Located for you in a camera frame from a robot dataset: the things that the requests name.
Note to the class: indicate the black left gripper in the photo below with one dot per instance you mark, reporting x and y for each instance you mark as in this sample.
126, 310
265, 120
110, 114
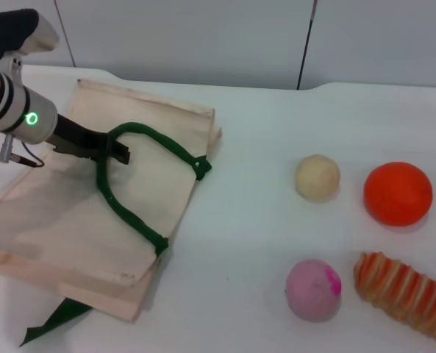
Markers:
78, 141

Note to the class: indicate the long orange striped bread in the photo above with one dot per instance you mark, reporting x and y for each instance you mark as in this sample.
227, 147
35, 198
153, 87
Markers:
401, 290

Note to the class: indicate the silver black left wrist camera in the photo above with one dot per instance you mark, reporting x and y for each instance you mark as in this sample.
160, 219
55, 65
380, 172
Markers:
11, 31

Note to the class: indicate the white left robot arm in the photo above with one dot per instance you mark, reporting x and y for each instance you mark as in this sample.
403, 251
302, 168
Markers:
4, 99

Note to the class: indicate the pink round bun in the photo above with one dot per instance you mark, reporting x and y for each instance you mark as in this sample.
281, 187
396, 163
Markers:
311, 290

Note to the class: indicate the beige round egg yolk pastry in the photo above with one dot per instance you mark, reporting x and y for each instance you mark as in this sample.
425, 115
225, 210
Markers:
317, 177

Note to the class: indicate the orange round fruit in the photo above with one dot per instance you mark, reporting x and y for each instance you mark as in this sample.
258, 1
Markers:
397, 194

